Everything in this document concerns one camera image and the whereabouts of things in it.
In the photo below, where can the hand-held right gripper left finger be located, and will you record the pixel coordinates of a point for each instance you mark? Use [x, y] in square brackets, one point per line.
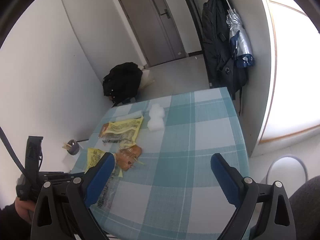
[100, 180]

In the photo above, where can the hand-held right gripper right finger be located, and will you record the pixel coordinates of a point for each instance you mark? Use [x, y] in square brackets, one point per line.
[225, 180]

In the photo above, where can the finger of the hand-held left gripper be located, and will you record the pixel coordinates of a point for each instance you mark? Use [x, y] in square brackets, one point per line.
[33, 155]

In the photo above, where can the yellow printed plastic wrapper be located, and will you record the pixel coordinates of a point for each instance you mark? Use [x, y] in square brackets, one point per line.
[93, 158]
[125, 127]

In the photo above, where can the brown paper packet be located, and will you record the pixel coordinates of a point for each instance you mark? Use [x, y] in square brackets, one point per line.
[103, 130]

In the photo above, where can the white tissue wad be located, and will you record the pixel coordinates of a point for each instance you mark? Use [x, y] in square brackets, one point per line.
[156, 118]

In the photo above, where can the person's left forearm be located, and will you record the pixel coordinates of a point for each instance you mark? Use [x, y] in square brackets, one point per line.
[10, 226]

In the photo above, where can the person's left hand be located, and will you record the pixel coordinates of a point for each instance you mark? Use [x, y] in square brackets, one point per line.
[23, 211]

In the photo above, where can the bundle of wooden sticks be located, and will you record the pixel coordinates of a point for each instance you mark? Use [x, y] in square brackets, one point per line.
[67, 147]

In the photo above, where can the orange snack wrapper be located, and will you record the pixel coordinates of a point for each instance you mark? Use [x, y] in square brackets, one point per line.
[128, 155]

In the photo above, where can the grey and white cup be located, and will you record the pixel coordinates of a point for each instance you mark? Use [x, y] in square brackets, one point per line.
[74, 148]

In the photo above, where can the bamboo skewer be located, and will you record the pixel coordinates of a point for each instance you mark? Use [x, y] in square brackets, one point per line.
[138, 162]

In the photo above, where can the blue checked tablecloth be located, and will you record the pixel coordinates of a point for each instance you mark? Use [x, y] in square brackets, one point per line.
[190, 140]

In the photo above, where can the grey round bin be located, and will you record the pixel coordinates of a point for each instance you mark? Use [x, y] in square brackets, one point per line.
[303, 170]

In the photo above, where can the person's right leg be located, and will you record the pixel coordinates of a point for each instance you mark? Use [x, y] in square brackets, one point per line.
[305, 205]

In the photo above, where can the black clothes pile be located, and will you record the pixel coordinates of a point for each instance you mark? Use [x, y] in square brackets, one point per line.
[122, 82]

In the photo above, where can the white cloth bag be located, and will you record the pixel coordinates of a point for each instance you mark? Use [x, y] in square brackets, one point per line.
[147, 77]

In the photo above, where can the bright window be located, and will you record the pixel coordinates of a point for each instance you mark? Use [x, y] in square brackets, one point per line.
[295, 80]

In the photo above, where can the silver and blue umbrella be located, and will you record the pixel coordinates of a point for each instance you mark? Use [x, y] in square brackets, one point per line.
[237, 40]

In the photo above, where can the grey entrance door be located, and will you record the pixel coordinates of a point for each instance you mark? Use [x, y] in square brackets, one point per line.
[150, 25]

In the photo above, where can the black backpack on wall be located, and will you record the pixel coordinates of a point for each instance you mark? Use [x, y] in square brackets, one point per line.
[215, 45]

